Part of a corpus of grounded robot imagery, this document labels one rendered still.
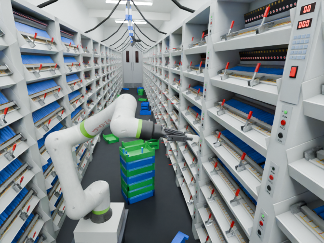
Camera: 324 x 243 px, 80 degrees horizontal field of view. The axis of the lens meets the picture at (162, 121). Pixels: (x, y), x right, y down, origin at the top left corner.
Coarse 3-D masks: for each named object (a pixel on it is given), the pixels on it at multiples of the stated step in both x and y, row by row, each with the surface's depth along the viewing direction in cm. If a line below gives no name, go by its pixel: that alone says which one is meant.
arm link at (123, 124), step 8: (120, 112) 88; (128, 112) 89; (112, 120) 87; (120, 120) 85; (128, 120) 86; (136, 120) 89; (112, 128) 86; (120, 128) 85; (128, 128) 86; (136, 128) 87; (120, 136) 87; (128, 136) 88; (136, 136) 88
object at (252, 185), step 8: (216, 128) 130; (224, 128) 131; (208, 136) 131; (216, 136) 127; (208, 144) 127; (216, 152) 113; (224, 152) 108; (224, 160) 103; (232, 160) 99; (240, 160) 97; (232, 168) 94; (248, 168) 90; (240, 176) 87; (248, 176) 86; (248, 184) 82; (256, 184) 80; (256, 192) 76; (256, 200) 77
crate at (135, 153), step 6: (144, 144) 208; (120, 150) 193; (132, 150) 203; (138, 150) 204; (144, 150) 204; (150, 150) 201; (126, 156) 179; (132, 156) 182; (138, 156) 185; (144, 156) 189; (150, 156) 193
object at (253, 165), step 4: (216, 132) 127; (220, 136) 121; (224, 136) 119; (228, 140) 113; (224, 144) 114; (228, 144) 112; (232, 144) 108; (228, 148) 108; (232, 148) 107; (236, 148) 103; (232, 152) 104; (236, 152) 103; (240, 152) 99; (236, 156) 100; (240, 156) 100; (244, 160) 96; (248, 160) 92; (252, 160) 91; (252, 164) 88; (256, 164) 87; (256, 168) 85; (260, 168) 84; (260, 172) 83
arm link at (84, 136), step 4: (84, 120) 114; (80, 124) 114; (76, 128) 114; (80, 128) 112; (84, 128) 110; (80, 132) 113; (84, 132) 111; (80, 136) 114; (84, 136) 114; (88, 136) 114; (92, 136) 114; (80, 140) 115; (84, 140) 117; (88, 140) 119
